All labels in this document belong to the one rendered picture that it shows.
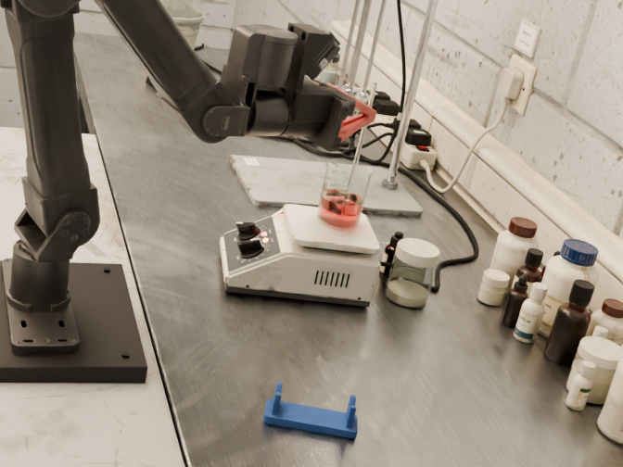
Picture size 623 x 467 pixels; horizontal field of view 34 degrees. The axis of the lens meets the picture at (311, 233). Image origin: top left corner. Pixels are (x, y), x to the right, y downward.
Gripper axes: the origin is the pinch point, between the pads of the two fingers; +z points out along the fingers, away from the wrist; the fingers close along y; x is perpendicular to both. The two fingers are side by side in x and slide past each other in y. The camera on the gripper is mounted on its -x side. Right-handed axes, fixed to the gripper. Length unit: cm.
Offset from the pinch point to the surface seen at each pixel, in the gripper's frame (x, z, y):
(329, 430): 24.9, -20.9, -29.4
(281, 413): 24.7, -24.6, -25.5
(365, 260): 17.7, -0.3, -6.9
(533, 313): 19.3, 17.4, -21.9
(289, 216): 16.1, -5.5, 4.1
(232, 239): 21.5, -10.6, 8.9
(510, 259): 17.7, 24.4, -10.2
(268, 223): 18.7, -6.2, 7.4
